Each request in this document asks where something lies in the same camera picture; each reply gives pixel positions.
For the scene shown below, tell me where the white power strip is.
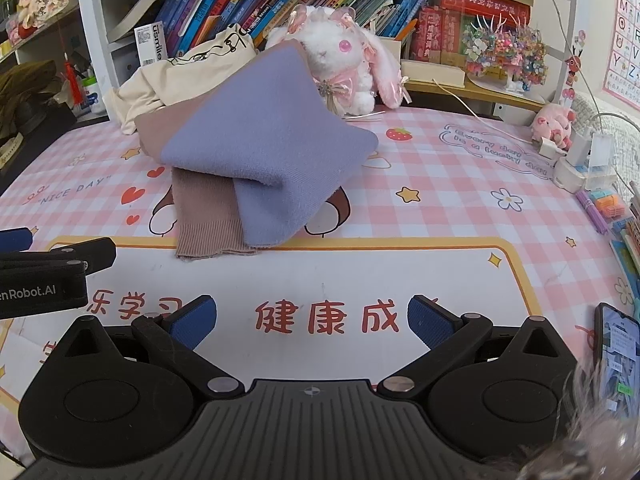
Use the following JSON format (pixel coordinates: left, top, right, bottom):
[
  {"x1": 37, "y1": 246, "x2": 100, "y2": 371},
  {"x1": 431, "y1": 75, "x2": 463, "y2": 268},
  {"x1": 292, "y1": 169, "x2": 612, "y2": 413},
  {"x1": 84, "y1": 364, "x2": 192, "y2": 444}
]
[{"x1": 537, "y1": 130, "x2": 621, "y2": 193}]

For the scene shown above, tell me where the pink pig plush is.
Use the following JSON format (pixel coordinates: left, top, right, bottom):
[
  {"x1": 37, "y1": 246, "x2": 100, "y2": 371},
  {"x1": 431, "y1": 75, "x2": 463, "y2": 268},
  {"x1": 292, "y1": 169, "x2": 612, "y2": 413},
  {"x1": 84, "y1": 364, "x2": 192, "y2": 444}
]
[{"x1": 530, "y1": 102, "x2": 577, "y2": 151}]

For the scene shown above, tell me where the grey fur cuff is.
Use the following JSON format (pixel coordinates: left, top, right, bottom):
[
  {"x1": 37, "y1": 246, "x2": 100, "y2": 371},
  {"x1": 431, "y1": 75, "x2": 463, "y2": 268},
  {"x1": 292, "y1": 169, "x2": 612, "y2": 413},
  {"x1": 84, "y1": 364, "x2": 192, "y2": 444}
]
[{"x1": 515, "y1": 360, "x2": 640, "y2": 480}]

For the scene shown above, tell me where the alphabet wall poster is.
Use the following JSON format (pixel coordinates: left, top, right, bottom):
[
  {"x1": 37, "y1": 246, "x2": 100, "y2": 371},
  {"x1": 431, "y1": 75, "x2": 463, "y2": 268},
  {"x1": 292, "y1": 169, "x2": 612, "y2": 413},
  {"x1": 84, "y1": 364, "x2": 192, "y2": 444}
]
[{"x1": 602, "y1": 0, "x2": 640, "y2": 108}]

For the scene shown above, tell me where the white bunny plush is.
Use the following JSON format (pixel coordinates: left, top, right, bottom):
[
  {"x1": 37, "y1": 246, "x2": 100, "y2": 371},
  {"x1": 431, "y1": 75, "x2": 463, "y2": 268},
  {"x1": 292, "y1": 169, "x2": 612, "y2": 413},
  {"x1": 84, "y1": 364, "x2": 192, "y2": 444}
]
[{"x1": 265, "y1": 4, "x2": 412, "y2": 116}]

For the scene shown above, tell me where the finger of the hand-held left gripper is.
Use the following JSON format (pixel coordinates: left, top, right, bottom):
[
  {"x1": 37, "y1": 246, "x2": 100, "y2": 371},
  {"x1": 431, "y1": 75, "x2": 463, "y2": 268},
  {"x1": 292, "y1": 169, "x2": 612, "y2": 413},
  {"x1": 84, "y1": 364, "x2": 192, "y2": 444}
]
[
  {"x1": 0, "y1": 237, "x2": 117, "y2": 275},
  {"x1": 0, "y1": 228, "x2": 37, "y2": 252}
]

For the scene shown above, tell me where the bundle of pens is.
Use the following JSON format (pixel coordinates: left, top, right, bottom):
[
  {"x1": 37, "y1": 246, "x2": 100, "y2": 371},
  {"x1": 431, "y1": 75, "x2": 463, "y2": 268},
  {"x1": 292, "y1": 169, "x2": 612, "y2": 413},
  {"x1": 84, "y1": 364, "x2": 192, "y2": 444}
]
[{"x1": 65, "y1": 50, "x2": 97, "y2": 81}]

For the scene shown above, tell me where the pastel stationery pile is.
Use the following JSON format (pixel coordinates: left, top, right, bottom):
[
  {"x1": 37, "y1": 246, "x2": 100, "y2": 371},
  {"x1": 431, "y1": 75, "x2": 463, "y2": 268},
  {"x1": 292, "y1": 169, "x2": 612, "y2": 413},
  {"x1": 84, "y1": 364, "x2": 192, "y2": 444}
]
[{"x1": 575, "y1": 187, "x2": 640, "y2": 281}]

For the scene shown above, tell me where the wooden bookshelf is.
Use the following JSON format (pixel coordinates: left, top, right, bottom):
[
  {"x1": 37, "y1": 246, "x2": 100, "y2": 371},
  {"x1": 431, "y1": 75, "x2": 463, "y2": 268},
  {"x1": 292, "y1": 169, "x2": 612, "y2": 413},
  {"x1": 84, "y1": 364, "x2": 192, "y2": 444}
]
[{"x1": 75, "y1": 0, "x2": 581, "y2": 126}]

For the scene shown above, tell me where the white cardboard box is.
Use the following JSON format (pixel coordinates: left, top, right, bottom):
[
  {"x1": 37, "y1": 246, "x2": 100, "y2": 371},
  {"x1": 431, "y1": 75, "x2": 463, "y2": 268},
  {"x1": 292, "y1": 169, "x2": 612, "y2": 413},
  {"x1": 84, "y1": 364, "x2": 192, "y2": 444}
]
[{"x1": 134, "y1": 21, "x2": 168, "y2": 67}]

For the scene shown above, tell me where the cream printed shirt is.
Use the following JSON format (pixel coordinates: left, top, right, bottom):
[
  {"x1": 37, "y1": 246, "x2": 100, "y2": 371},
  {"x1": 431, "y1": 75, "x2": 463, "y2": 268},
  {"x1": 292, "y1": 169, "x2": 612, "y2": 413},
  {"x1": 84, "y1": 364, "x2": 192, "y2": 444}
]
[{"x1": 111, "y1": 24, "x2": 258, "y2": 135}]

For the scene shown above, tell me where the row of colourful books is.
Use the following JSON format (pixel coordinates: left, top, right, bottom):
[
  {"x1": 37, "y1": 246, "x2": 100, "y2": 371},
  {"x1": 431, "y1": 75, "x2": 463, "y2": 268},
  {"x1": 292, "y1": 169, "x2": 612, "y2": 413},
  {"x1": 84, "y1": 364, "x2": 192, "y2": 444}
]
[{"x1": 145, "y1": 0, "x2": 533, "y2": 68}]

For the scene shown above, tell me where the pink flower paper ornament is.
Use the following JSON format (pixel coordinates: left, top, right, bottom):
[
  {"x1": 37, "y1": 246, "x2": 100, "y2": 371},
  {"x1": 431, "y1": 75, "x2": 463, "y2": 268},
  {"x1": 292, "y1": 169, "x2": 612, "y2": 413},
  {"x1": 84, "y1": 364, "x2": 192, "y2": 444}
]
[{"x1": 9, "y1": 0, "x2": 67, "y2": 42}]

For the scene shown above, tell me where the red tassel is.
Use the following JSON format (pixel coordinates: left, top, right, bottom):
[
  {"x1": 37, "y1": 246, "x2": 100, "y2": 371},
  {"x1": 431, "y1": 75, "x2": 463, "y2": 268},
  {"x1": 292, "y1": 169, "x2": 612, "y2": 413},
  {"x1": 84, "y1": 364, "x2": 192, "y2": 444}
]
[{"x1": 66, "y1": 20, "x2": 85, "y2": 107}]

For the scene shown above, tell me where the olive green cloth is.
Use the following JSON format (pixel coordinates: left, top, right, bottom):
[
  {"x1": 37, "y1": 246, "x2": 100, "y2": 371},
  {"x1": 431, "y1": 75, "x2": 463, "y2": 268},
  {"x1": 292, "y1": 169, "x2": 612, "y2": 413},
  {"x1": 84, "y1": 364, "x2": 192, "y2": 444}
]
[{"x1": 0, "y1": 60, "x2": 71, "y2": 141}]

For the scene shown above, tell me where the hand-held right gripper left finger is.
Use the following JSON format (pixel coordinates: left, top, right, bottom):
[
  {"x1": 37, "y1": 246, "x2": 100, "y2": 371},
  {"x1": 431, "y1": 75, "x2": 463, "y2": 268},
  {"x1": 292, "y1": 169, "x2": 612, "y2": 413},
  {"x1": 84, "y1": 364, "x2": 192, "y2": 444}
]
[{"x1": 62, "y1": 296, "x2": 245, "y2": 401}]

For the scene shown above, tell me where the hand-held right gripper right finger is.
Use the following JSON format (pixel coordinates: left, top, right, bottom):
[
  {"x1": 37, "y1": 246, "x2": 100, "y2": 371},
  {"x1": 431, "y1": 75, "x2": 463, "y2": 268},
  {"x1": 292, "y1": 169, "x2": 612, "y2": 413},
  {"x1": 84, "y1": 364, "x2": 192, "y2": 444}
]
[{"x1": 377, "y1": 296, "x2": 558, "y2": 401}]

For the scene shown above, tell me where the black smartphone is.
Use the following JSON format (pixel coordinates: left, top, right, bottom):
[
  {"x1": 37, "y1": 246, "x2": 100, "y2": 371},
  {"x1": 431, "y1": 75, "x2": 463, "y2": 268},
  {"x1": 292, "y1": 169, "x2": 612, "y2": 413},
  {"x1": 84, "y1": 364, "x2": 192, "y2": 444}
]
[{"x1": 594, "y1": 302, "x2": 640, "y2": 413}]

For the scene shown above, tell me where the white cable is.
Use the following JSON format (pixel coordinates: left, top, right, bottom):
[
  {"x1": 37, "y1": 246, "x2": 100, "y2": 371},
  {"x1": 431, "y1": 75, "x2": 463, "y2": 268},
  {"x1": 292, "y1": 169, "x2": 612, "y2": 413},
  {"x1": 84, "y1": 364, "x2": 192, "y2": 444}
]
[{"x1": 432, "y1": 77, "x2": 543, "y2": 151}]

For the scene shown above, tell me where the white jar with green lid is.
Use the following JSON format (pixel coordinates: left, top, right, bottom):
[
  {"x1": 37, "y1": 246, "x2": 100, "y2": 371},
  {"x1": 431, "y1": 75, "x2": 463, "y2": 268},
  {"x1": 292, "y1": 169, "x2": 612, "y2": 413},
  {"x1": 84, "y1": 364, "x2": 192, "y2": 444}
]
[{"x1": 80, "y1": 77, "x2": 106, "y2": 116}]

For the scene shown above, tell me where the colourful bead tree ornament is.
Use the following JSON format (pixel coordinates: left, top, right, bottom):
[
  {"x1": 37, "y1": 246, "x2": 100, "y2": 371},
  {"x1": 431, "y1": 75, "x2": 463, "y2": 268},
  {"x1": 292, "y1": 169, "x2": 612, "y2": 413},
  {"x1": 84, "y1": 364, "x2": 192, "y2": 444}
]
[{"x1": 462, "y1": 15, "x2": 548, "y2": 91}]

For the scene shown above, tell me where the white thick book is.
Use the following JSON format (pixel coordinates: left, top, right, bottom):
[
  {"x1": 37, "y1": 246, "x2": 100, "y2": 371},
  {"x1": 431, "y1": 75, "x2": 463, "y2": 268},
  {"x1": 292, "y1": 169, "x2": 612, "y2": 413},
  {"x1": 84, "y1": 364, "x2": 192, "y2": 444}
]
[{"x1": 400, "y1": 59, "x2": 467, "y2": 87}]

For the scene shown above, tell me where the purple and brown knit sweater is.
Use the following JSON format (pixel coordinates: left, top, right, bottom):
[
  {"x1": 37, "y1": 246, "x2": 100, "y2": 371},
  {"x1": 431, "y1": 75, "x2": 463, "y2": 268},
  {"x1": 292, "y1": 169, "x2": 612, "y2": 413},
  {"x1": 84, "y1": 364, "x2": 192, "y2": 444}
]
[{"x1": 135, "y1": 40, "x2": 379, "y2": 261}]

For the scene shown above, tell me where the cartoon deer sticker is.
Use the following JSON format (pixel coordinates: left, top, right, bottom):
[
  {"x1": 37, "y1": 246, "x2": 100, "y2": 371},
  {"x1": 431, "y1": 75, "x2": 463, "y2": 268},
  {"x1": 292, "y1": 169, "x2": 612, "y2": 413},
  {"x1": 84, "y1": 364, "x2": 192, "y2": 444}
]
[{"x1": 562, "y1": 30, "x2": 590, "y2": 106}]

